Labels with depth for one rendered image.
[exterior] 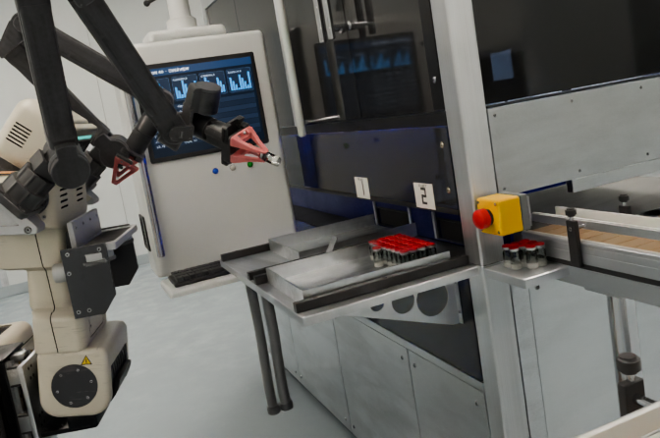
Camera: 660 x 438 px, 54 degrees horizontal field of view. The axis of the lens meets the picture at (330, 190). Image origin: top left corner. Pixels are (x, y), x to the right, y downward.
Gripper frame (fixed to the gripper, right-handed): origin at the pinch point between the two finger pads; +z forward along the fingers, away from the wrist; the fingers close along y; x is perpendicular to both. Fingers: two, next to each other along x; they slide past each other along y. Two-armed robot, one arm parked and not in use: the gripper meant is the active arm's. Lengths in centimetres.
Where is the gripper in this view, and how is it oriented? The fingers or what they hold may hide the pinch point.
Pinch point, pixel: (263, 154)
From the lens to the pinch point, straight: 142.2
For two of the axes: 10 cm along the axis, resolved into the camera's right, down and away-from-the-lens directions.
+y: 1.1, -7.9, -6.1
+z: 8.4, 4.0, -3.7
